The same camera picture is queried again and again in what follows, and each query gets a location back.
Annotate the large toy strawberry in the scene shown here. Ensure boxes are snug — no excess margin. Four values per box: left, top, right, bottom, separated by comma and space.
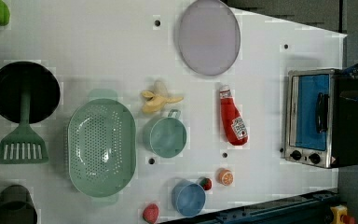
143, 203, 159, 224

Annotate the black frying pan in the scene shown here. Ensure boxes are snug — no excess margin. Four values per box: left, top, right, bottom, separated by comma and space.
0, 62, 61, 123

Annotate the yellow red clamp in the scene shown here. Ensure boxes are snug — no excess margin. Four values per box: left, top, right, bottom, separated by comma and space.
330, 205, 356, 224

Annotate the silver toaster oven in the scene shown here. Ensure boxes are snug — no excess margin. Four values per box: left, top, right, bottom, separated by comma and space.
284, 69, 358, 169

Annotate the green slotted spatula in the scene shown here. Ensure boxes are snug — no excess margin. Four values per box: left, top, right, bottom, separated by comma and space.
0, 84, 48, 164

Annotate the red ketchup bottle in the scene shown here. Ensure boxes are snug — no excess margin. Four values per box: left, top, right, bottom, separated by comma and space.
219, 85, 248, 146

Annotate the blue metal rail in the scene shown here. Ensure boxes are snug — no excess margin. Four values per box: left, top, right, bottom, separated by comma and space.
162, 190, 340, 224

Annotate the blue cup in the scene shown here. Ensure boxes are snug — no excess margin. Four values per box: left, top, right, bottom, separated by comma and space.
172, 179, 206, 217

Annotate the green metal cup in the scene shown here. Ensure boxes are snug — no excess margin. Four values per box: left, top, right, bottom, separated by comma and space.
143, 109, 187, 158

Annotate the peeled toy banana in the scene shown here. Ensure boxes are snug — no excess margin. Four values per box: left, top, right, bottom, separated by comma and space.
141, 80, 184, 114

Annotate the dark grey cup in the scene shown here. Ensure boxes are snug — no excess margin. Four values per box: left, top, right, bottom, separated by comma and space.
0, 185, 38, 224

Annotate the small toy strawberry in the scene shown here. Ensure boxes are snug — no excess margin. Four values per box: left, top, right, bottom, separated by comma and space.
200, 177, 213, 191

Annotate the green plastic strainer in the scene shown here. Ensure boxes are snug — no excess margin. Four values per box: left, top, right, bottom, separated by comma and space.
67, 89, 136, 203

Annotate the lilac round plate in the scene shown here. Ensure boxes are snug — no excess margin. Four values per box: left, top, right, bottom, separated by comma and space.
178, 0, 241, 76

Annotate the toy orange half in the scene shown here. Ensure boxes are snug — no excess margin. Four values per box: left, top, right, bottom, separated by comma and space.
218, 169, 234, 186

